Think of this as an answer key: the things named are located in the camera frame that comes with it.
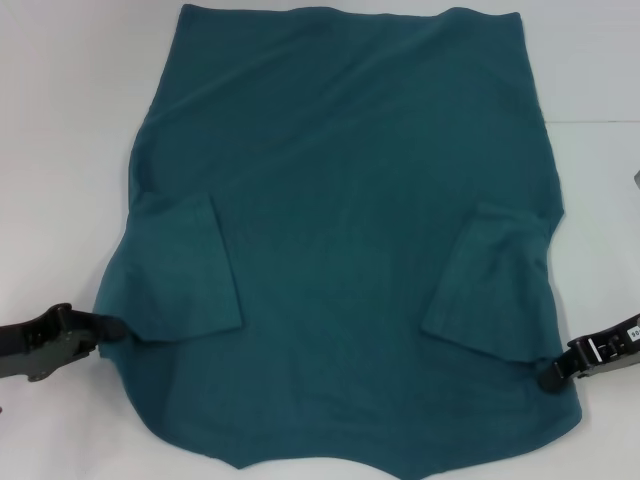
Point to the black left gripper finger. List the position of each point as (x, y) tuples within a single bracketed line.
[(100, 326)]

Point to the teal blue t-shirt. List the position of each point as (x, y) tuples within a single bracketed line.
[(330, 240)]

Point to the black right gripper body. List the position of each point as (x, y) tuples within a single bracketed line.
[(625, 345)]

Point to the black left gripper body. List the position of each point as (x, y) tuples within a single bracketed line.
[(35, 345)]

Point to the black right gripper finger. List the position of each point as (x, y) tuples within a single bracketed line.
[(587, 350), (556, 377)]

